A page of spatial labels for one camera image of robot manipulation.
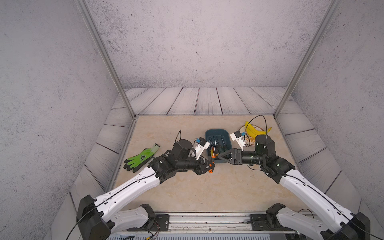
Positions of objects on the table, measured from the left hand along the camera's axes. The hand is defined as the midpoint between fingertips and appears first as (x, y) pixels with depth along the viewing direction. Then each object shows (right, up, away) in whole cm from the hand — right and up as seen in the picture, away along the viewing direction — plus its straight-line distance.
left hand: (214, 166), depth 67 cm
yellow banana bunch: (+30, +14, +38) cm, 51 cm away
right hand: (+3, +4, -1) cm, 5 cm away
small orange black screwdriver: (-2, -2, +1) cm, 3 cm away
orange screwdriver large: (0, +4, +2) cm, 5 cm away
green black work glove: (-47, -5, +27) cm, 54 cm away
